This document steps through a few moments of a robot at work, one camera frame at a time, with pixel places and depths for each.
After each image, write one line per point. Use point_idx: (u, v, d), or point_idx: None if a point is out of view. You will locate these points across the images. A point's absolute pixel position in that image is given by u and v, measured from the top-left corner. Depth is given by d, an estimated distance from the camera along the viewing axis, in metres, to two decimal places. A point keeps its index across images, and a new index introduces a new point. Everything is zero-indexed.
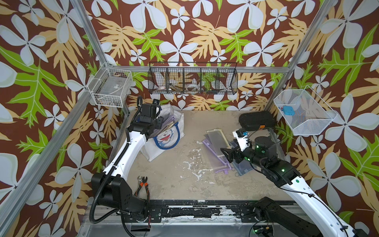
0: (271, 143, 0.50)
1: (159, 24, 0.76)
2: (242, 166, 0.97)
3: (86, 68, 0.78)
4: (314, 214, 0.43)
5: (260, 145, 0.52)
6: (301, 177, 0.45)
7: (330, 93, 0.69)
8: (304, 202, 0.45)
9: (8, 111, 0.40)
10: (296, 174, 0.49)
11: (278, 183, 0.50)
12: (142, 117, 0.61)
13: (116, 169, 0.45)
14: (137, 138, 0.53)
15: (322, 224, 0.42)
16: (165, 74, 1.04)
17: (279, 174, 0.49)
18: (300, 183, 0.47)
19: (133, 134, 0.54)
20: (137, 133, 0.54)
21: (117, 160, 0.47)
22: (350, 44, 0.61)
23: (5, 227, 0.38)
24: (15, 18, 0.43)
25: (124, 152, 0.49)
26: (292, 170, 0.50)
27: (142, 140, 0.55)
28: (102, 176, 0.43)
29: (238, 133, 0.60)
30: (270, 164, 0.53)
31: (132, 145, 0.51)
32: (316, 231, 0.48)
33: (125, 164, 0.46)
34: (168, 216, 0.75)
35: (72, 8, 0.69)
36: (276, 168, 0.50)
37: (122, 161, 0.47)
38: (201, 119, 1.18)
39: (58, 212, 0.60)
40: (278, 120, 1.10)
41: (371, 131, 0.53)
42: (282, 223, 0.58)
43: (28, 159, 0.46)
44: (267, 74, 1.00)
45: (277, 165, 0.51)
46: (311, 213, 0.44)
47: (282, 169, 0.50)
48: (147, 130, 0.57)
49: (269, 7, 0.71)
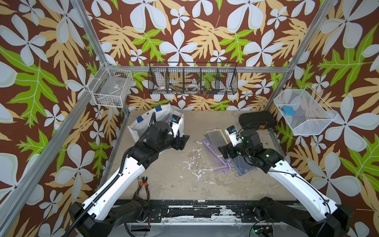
0: (253, 133, 0.56)
1: (159, 24, 0.76)
2: (242, 166, 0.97)
3: (86, 68, 0.78)
4: (299, 192, 0.45)
5: (244, 137, 0.59)
6: (284, 161, 0.52)
7: (330, 92, 0.68)
8: (288, 182, 0.47)
9: (8, 111, 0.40)
10: (280, 157, 0.53)
11: (264, 169, 0.54)
12: (148, 141, 0.53)
13: (94, 206, 0.40)
14: (131, 170, 0.46)
15: (306, 201, 0.44)
16: (165, 74, 1.04)
17: (263, 160, 0.53)
18: (284, 166, 0.50)
19: (130, 160, 0.48)
20: (135, 161, 0.47)
21: (101, 193, 0.42)
22: (350, 44, 0.61)
23: (5, 227, 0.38)
24: (15, 18, 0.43)
25: (111, 185, 0.43)
26: (275, 153, 0.54)
27: (138, 171, 0.48)
28: (79, 209, 0.39)
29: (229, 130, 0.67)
30: (255, 152, 0.58)
31: (123, 177, 0.45)
32: (307, 216, 0.49)
33: (106, 201, 0.41)
34: (168, 216, 0.75)
35: (72, 8, 0.69)
36: (260, 154, 0.54)
37: (105, 196, 0.41)
38: (201, 119, 1.18)
39: (58, 212, 0.60)
40: (278, 120, 1.10)
41: (371, 131, 0.53)
42: (280, 217, 0.57)
43: (28, 159, 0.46)
44: (267, 74, 1.00)
45: (261, 152, 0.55)
46: (296, 192, 0.46)
47: (266, 154, 0.54)
48: (149, 159, 0.49)
49: (269, 7, 0.71)
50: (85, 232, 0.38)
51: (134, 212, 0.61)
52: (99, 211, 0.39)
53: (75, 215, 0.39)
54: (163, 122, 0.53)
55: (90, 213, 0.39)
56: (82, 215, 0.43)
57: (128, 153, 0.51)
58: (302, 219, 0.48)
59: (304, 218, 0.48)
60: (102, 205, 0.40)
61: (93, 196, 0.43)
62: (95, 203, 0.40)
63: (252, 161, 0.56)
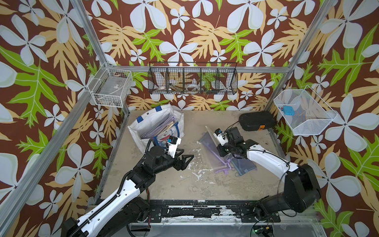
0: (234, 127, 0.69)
1: (159, 24, 0.76)
2: (242, 166, 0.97)
3: (86, 68, 0.78)
4: (269, 162, 0.53)
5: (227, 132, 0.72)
6: (257, 143, 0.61)
7: (330, 92, 0.68)
8: (260, 156, 0.56)
9: (8, 111, 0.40)
10: (254, 142, 0.64)
11: (244, 154, 0.64)
12: (146, 165, 0.57)
13: (89, 223, 0.42)
14: (128, 191, 0.50)
15: (276, 170, 0.51)
16: (165, 74, 1.04)
17: (242, 146, 0.63)
18: (257, 147, 0.61)
19: (128, 183, 0.52)
20: (132, 183, 0.52)
21: (96, 211, 0.45)
22: (350, 44, 0.61)
23: (5, 227, 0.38)
24: (15, 18, 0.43)
25: (107, 205, 0.46)
26: (251, 142, 0.64)
27: (134, 194, 0.51)
28: (73, 225, 0.41)
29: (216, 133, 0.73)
30: (238, 142, 0.69)
31: (119, 199, 0.48)
32: None
33: (100, 219, 0.43)
34: (168, 216, 0.75)
35: (72, 8, 0.69)
36: (241, 143, 0.65)
37: (100, 215, 0.44)
38: (202, 119, 1.18)
39: (58, 212, 0.60)
40: (278, 120, 1.10)
41: (372, 131, 0.53)
42: (270, 205, 0.61)
43: (28, 160, 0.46)
44: (267, 74, 1.00)
45: (242, 141, 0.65)
46: (266, 163, 0.54)
47: (245, 143, 0.65)
48: (146, 183, 0.54)
49: (269, 7, 0.71)
50: None
51: (130, 219, 0.61)
52: (93, 229, 0.41)
53: (68, 232, 0.40)
54: (159, 148, 0.56)
55: (83, 230, 0.41)
56: (74, 232, 0.45)
57: (127, 175, 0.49)
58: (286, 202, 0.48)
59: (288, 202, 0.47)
60: (94, 223, 0.42)
61: (89, 213, 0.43)
62: (90, 220, 0.43)
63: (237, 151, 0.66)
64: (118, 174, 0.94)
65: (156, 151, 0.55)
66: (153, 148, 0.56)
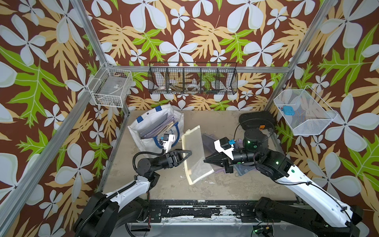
0: (263, 138, 0.45)
1: (159, 24, 0.77)
2: (242, 166, 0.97)
3: (86, 68, 0.78)
4: (316, 201, 0.42)
5: (252, 140, 0.46)
6: (295, 166, 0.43)
7: (330, 93, 0.69)
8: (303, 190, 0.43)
9: (8, 111, 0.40)
10: (289, 163, 0.47)
11: (275, 177, 0.47)
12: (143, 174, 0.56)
13: (116, 196, 0.48)
14: (141, 181, 0.58)
15: (324, 211, 0.41)
16: (165, 74, 1.04)
17: (274, 168, 0.45)
18: (296, 173, 0.45)
19: (141, 178, 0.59)
20: (145, 178, 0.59)
21: (121, 190, 0.51)
22: (350, 44, 0.61)
23: (5, 227, 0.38)
24: (15, 18, 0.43)
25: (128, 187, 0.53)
26: (285, 160, 0.47)
27: (145, 186, 0.59)
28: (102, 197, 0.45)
29: (224, 146, 0.53)
30: (262, 158, 0.50)
31: (137, 186, 0.55)
32: (313, 215, 0.49)
33: (125, 196, 0.49)
34: (168, 216, 0.75)
35: (72, 8, 0.69)
36: (270, 161, 0.47)
37: (125, 192, 0.50)
38: (202, 119, 1.18)
39: (58, 212, 0.60)
40: (278, 120, 1.10)
41: (372, 131, 0.53)
42: (283, 218, 0.58)
43: (28, 160, 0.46)
44: (267, 74, 1.00)
45: (269, 158, 0.48)
46: (310, 198, 0.43)
47: (276, 162, 0.46)
48: (152, 182, 0.63)
49: (269, 7, 0.71)
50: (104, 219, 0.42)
51: (134, 213, 0.61)
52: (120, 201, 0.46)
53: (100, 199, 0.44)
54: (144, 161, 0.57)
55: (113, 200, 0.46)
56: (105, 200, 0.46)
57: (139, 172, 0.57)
58: (310, 221, 0.48)
59: (311, 220, 0.48)
60: (122, 197, 0.48)
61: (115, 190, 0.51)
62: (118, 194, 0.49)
63: (262, 171, 0.48)
64: (118, 174, 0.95)
65: (143, 165, 0.57)
66: (138, 163, 0.57)
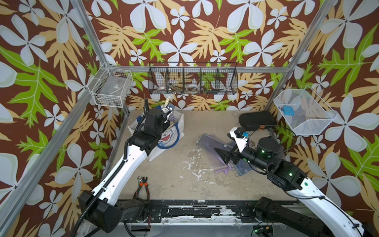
0: (278, 147, 0.44)
1: (159, 24, 0.76)
2: (242, 166, 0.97)
3: (86, 68, 0.78)
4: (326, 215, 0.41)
5: (267, 151, 0.45)
6: (308, 179, 0.45)
7: (330, 92, 0.68)
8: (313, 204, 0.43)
9: (8, 111, 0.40)
10: (302, 175, 0.46)
11: (286, 188, 0.46)
12: (146, 128, 0.55)
13: (105, 191, 0.41)
14: (135, 156, 0.48)
15: (334, 225, 0.41)
16: (165, 74, 1.04)
17: (286, 178, 0.44)
18: (309, 186, 0.44)
19: (132, 148, 0.49)
20: (137, 147, 0.49)
21: (109, 179, 0.43)
22: (350, 44, 0.61)
23: (5, 227, 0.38)
24: (15, 18, 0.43)
25: (117, 173, 0.44)
26: (298, 171, 0.46)
27: (141, 157, 0.49)
28: (90, 197, 0.40)
29: (237, 134, 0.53)
30: (274, 169, 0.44)
31: (128, 163, 0.46)
32: (320, 226, 0.49)
33: (115, 186, 0.42)
34: (168, 216, 0.75)
35: (72, 8, 0.69)
36: (283, 173, 0.46)
37: (114, 182, 0.43)
38: (201, 119, 1.18)
39: (58, 212, 0.60)
40: (278, 120, 1.10)
41: (372, 131, 0.53)
42: (285, 223, 0.58)
43: (28, 160, 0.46)
44: (267, 74, 1.00)
45: (282, 169, 0.47)
46: (320, 213, 0.43)
47: (289, 173, 0.45)
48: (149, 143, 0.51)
49: (269, 7, 0.71)
50: (97, 218, 0.42)
51: (138, 207, 0.63)
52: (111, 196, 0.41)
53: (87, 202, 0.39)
54: (157, 109, 0.54)
55: (101, 198, 0.40)
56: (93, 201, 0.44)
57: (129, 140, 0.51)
58: (316, 232, 0.48)
59: (318, 231, 0.48)
60: (111, 190, 0.41)
61: (101, 183, 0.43)
62: (104, 188, 0.42)
63: (274, 182, 0.47)
64: None
65: (155, 112, 0.53)
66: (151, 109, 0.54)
